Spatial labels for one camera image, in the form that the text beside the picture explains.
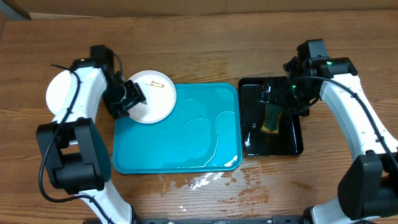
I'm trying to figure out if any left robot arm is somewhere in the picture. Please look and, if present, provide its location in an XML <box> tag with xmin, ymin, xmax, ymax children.
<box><xmin>36</xmin><ymin>45</ymin><xmax>146</xmax><ymax>223</ymax></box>

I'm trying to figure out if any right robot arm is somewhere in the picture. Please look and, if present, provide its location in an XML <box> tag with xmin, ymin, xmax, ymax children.
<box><xmin>259</xmin><ymin>39</ymin><xmax>397</xmax><ymax>223</ymax></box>

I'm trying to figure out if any white plate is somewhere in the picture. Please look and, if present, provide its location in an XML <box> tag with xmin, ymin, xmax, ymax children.
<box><xmin>45</xmin><ymin>70</ymin><xmax>74</xmax><ymax>115</ymax></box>
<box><xmin>128</xmin><ymin>70</ymin><xmax>177</xmax><ymax>124</ymax></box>

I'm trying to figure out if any black rectangular tray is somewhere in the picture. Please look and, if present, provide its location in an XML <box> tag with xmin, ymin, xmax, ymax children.
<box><xmin>238</xmin><ymin>77</ymin><xmax>303</xmax><ymax>156</ymax></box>

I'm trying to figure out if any grey metal bar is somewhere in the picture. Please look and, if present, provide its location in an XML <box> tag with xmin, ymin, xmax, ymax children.
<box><xmin>1</xmin><ymin>0</ymin><xmax>31</xmax><ymax>20</ymax></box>

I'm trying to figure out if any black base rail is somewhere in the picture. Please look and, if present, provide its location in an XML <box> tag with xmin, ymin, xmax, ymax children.
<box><xmin>138</xmin><ymin>215</ymin><xmax>309</xmax><ymax>224</ymax></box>

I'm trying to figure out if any teal plastic tray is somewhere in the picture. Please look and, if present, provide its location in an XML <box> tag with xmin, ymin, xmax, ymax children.
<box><xmin>113</xmin><ymin>83</ymin><xmax>243</xmax><ymax>174</ymax></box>

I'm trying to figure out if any green yellow sponge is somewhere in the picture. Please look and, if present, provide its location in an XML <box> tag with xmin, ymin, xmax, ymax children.
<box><xmin>261</xmin><ymin>104</ymin><xmax>284</xmax><ymax>134</ymax></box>

